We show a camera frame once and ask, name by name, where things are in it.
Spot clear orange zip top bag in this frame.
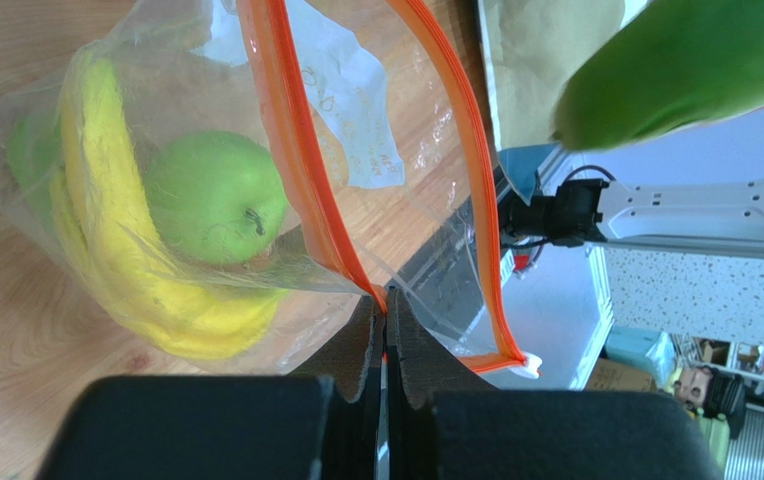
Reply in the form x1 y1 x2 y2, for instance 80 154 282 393
0 1 541 378

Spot watermelon slice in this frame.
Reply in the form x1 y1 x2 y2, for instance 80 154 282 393
553 1 764 151

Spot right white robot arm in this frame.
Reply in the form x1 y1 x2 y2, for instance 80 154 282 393
498 178 764 259

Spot yellow bananas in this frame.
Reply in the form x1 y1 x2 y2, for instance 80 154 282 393
49 49 287 361

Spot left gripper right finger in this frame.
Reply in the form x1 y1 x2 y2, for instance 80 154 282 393
387 287 496 410

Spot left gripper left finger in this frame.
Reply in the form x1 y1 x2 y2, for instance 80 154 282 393
289 297 382 403

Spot green starfruit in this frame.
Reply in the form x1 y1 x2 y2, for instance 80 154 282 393
6 109 62 231

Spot cardboard box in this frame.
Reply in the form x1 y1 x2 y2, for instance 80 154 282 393
585 358 656 392

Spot green apple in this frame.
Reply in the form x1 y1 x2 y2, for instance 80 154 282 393
143 130 288 265

